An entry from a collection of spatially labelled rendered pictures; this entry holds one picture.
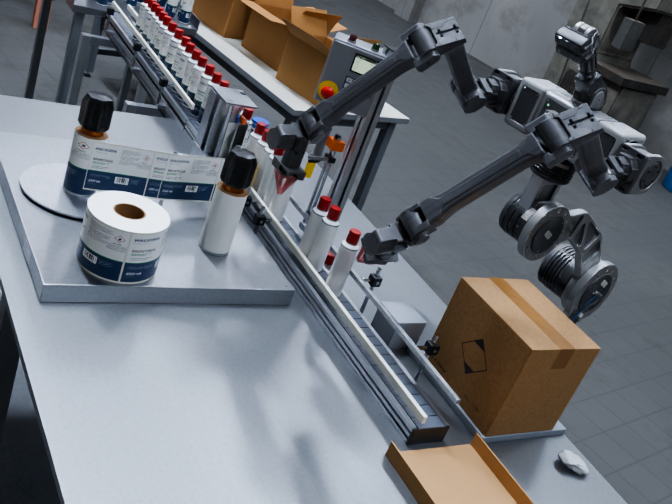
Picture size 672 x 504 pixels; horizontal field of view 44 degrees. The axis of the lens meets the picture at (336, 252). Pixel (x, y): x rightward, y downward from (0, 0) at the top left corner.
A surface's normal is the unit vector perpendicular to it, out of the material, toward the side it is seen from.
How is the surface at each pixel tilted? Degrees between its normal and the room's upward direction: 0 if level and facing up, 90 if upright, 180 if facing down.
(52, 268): 0
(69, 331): 0
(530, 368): 90
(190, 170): 90
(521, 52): 90
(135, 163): 90
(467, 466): 0
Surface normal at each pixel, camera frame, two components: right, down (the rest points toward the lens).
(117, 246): 0.00, 0.46
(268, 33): -0.72, 0.08
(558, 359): 0.44, 0.55
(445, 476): 0.33, -0.84
